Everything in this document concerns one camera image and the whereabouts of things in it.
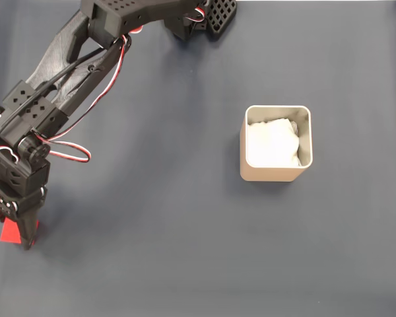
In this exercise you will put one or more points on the red cube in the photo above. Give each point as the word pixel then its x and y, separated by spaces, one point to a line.
pixel 10 232

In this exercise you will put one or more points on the beige square box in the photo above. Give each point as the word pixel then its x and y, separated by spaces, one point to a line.
pixel 270 173

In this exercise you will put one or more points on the blue-grey table mat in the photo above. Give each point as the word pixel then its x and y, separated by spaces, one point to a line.
pixel 151 231

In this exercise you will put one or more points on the white crumpled tissue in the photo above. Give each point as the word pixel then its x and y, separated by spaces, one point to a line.
pixel 270 142

